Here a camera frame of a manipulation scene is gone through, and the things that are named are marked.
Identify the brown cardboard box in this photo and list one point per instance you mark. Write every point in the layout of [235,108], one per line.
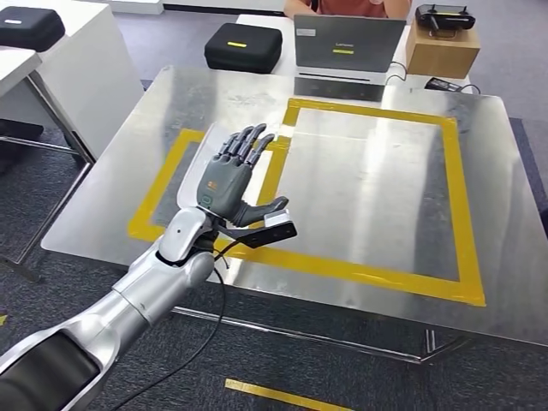
[443,57]

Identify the black remote controller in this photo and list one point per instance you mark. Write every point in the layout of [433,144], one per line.
[445,17]

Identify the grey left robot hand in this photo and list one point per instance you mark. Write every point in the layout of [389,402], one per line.
[223,181]

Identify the grey laptop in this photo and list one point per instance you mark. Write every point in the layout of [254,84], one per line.
[346,45]

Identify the yellow workbench tape frame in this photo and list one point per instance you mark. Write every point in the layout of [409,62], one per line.
[364,277]

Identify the white desk metal frame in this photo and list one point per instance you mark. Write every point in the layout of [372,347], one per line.
[90,74]

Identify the yellow floor tape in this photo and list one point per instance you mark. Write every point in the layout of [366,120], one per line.
[278,394]

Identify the white curved plastic part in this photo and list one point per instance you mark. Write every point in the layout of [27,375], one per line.
[192,170]

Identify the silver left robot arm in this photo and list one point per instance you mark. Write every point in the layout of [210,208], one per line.
[162,278]

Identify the stainless steel workbench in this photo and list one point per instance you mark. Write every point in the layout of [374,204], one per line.
[364,198]

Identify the black case yellow label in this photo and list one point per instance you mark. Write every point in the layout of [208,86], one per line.
[243,48]

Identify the black power adapter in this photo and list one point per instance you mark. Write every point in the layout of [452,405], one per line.
[441,85]

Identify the black case white label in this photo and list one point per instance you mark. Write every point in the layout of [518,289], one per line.
[29,28]

